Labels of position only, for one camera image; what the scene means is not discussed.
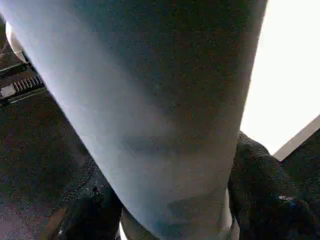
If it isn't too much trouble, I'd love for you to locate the white plastic table top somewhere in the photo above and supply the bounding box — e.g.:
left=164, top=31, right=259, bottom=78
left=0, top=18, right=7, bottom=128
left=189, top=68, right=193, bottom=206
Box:
left=239, top=0, right=320, bottom=162

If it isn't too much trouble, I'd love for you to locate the black work surface mat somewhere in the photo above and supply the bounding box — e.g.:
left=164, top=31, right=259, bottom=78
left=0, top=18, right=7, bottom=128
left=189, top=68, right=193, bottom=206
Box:
left=0, top=92, right=320, bottom=240

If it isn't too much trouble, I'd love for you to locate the white plastic table leg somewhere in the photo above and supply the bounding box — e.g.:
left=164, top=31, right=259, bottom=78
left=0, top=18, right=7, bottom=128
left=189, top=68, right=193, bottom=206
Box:
left=0, top=0, right=270, bottom=240

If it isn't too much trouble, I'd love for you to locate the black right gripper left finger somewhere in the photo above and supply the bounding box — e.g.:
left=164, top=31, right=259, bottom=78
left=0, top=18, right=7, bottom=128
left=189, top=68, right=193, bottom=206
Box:
left=56, top=154, right=126, bottom=240

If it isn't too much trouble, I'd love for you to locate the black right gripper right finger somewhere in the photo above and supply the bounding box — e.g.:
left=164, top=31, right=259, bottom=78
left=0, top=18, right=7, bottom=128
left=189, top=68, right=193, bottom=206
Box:
left=228, top=130, right=320, bottom=240

